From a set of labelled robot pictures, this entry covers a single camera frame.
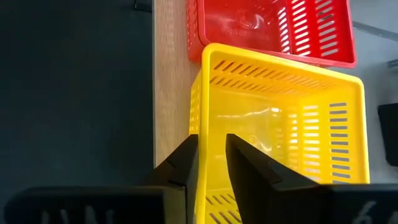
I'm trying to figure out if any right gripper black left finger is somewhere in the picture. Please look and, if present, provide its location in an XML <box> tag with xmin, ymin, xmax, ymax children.
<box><xmin>4</xmin><ymin>134</ymin><xmax>200</xmax><ymax>224</ymax></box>

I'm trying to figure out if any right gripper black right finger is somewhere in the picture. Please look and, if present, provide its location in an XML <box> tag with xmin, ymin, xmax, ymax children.
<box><xmin>226</xmin><ymin>133</ymin><xmax>398</xmax><ymax>224</ymax></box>

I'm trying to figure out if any yellow slotted plastic basket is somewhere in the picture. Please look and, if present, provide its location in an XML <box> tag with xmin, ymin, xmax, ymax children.
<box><xmin>188</xmin><ymin>42</ymin><xmax>371</xmax><ymax>224</ymax></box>

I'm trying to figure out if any red slotted plastic basket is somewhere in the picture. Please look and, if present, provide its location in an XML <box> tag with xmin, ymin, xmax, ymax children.
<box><xmin>186</xmin><ymin>0</ymin><xmax>358</xmax><ymax>69</ymax></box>

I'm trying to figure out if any black rounded block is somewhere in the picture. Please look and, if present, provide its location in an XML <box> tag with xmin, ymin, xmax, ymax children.
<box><xmin>377</xmin><ymin>103</ymin><xmax>398</xmax><ymax>167</ymax></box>

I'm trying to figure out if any black table mat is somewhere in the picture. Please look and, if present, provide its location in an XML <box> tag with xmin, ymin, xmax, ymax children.
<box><xmin>0</xmin><ymin>0</ymin><xmax>155</xmax><ymax>190</ymax></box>

